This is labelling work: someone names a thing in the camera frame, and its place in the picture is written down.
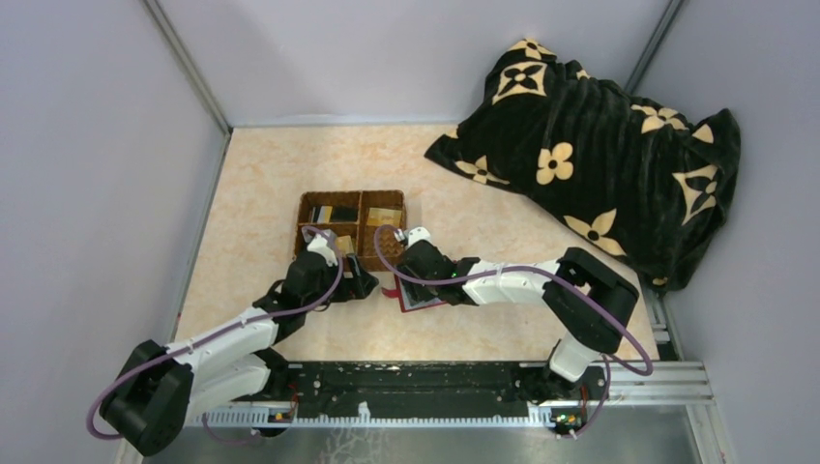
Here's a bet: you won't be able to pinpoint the red leather card holder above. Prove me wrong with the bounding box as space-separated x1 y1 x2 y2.
381 279 447 313

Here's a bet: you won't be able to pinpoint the brown wicker basket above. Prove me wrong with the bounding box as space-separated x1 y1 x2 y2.
294 189 407 272

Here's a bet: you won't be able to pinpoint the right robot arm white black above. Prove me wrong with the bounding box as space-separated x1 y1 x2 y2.
393 240 649 384

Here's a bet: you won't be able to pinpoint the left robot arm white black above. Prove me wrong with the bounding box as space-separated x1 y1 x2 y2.
90 251 379 456

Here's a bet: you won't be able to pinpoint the cards in upper compartment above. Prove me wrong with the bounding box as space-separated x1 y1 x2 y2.
308 205 359 224

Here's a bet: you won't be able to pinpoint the black floral blanket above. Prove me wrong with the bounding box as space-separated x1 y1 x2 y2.
425 38 741 291

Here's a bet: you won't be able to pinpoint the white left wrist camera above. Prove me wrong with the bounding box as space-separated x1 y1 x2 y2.
307 230 338 267

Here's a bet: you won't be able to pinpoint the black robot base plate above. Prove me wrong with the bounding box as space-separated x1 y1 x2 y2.
242 362 605 420

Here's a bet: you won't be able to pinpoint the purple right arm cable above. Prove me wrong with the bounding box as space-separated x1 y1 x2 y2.
373 223 655 440

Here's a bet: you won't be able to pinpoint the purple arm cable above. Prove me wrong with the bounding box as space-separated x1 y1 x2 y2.
373 223 655 440
86 225 345 447

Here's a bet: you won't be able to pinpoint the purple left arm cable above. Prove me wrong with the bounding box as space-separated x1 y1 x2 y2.
86 225 345 447

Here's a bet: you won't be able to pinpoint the aluminium frame rail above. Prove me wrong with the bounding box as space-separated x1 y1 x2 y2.
131 362 716 430

